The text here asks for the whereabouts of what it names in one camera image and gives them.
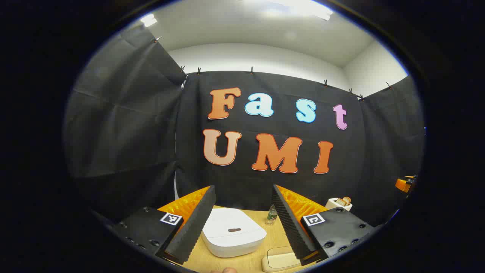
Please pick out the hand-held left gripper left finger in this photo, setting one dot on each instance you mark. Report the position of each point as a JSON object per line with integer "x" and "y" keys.
{"x": 189, "y": 231}

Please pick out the small ceiling light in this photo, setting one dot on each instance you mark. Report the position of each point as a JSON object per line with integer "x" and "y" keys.
{"x": 148, "y": 20}

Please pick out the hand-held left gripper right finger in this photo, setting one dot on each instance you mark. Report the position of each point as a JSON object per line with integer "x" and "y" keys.
{"x": 291, "y": 227}

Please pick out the row of small cloth clips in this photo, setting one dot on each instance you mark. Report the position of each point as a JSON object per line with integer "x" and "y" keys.
{"x": 251, "y": 70}

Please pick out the cream rectangular container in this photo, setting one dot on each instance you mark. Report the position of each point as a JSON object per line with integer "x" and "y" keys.
{"x": 278, "y": 259}

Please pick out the clear plastic water bottle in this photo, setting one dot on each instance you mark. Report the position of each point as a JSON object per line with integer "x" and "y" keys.
{"x": 271, "y": 215}

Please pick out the large ceiling light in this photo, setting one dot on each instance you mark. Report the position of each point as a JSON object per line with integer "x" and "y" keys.
{"x": 299, "y": 7}

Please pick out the toast bread slice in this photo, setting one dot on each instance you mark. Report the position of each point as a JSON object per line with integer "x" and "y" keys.
{"x": 341, "y": 202}
{"x": 347, "y": 199}

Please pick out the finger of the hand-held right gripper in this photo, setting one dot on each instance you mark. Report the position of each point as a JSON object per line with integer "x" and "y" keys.
{"x": 403, "y": 184}

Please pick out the white toaster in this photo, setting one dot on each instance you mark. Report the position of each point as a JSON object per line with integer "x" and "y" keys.
{"x": 332, "y": 204}

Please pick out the black backdrop cloth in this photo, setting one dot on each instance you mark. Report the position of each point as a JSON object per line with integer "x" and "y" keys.
{"x": 151, "y": 132}

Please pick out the white rice cooker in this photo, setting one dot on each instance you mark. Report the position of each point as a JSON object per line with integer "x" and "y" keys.
{"x": 235, "y": 237}

